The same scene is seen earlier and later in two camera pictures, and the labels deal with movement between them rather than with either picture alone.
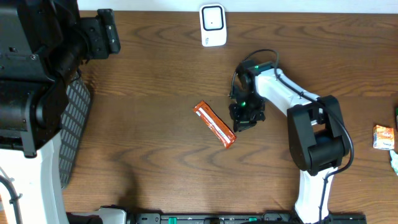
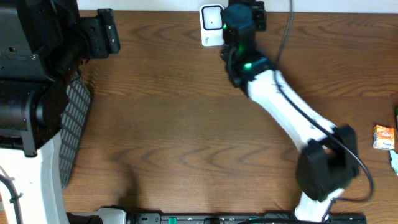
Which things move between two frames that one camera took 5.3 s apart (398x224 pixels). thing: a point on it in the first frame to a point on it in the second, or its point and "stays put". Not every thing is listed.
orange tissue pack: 384,137 stays put
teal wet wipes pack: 394,160 stays put
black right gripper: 242,122 to 258,15
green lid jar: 396,114 stays put
